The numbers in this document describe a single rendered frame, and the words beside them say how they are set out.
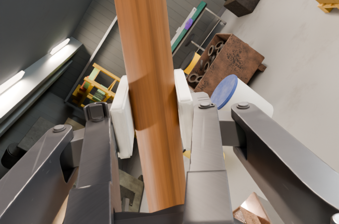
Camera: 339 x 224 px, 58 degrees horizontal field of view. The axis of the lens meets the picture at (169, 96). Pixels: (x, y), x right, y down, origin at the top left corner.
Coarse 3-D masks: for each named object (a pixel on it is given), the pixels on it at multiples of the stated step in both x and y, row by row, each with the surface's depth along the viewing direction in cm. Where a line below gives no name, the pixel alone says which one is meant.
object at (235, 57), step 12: (216, 36) 506; (228, 36) 459; (216, 48) 495; (228, 48) 434; (240, 48) 436; (252, 48) 440; (204, 60) 511; (216, 60) 435; (228, 60) 437; (240, 60) 440; (252, 60) 442; (192, 72) 513; (204, 72) 516; (216, 72) 438; (228, 72) 440; (240, 72) 444; (252, 72) 446; (192, 84) 517; (204, 84) 440; (216, 84) 442
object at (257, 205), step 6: (252, 192) 229; (252, 198) 225; (258, 198) 222; (246, 204) 227; (252, 204) 221; (258, 204) 216; (264, 204) 221; (270, 204) 229; (252, 210) 218; (258, 210) 213; (264, 210) 209; (270, 210) 218; (258, 216) 209; (264, 216) 204; (270, 216) 208; (276, 216) 215; (246, 222) 216; (264, 222) 201; (270, 222) 198; (276, 222) 206; (282, 222) 212
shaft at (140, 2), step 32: (128, 0) 17; (160, 0) 17; (128, 32) 17; (160, 32) 17; (128, 64) 18; (160, 64) 18; (160, 96) 18; (160, 128) 19; (160, 160) 20; (160, 192) 21
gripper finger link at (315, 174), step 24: (240, 120) 14; (264, 120) 13; (264, 144) 11; (288, 144) 11; (264, 168) 12; (288, 168) 10; (312, 168) 10; (264, 192) 12; (288, 192) 10; (312, 192) 9; (336, 192) 8; (288, 216) 10; (312, 216) 9
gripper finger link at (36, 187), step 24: (48, 144) 13; (24, 168) 12; (48, 168) 12; (72, 168) 15; (0, 192) 10; (24, 192) 10; (48, 192) 12; (0, 216) 9; (24, 216) 10; (48, 216) 12
